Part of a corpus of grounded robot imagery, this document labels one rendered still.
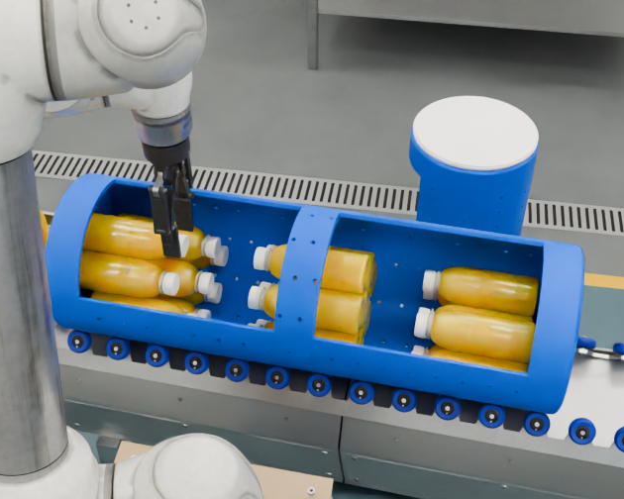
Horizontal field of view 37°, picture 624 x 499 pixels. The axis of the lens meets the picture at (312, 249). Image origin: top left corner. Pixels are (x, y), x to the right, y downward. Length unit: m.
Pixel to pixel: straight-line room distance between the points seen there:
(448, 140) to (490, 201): 0.16
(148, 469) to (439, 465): 0.73
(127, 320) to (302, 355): 0.30
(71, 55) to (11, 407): 0.39
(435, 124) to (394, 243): 0.50
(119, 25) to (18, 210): 0.23
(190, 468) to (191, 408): 0.66
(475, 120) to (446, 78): 2.12
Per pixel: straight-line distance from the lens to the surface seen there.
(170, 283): 1.61
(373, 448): 1.70
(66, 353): 1.79
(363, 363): 1.51
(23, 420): 1.03
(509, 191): 2.08
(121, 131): 3.96
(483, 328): 1.52
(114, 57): 0.78
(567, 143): 3.96
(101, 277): 1.64
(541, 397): 1.52
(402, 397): 1.62
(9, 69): 0.81
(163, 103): 1.39
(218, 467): 1.10
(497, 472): 1.70
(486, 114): 2.17
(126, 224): 1.64
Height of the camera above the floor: 2.23
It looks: 42 degrees down
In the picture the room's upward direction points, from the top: straight up
